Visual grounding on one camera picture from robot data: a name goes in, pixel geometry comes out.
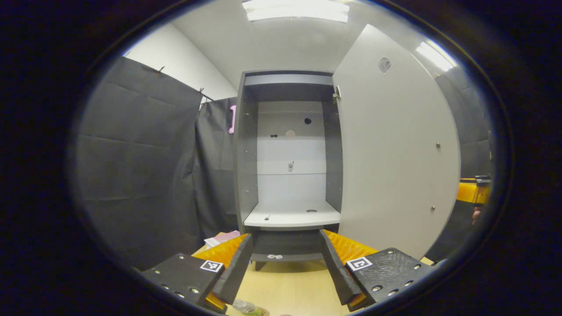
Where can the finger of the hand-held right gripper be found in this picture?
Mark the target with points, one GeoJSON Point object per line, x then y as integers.
{"type": "Point", "coordinates": [470, 192]}

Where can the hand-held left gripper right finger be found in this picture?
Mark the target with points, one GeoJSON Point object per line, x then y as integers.
{"type": "Point", "coordinates": [336, 272]}

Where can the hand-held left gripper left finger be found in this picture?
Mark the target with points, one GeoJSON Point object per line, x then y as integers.
{"type": "Point", "coordinates": [237, 272]}

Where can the clear bottle with green label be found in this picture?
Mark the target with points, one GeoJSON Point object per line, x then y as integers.
{"type": "Point", "coordinates": [248, 308]}

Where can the light grey cabinet door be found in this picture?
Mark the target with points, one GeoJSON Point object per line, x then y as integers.
{"type": "Point", "coordinates": [395, 153]}

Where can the metal cabinet hinge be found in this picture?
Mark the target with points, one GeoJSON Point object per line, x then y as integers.
{"type": "Point", "coordinates": [337, 93]}

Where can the large ceiling light panel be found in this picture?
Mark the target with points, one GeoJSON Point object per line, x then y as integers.
{"type": "Point", "coordinates": [298, 11]}

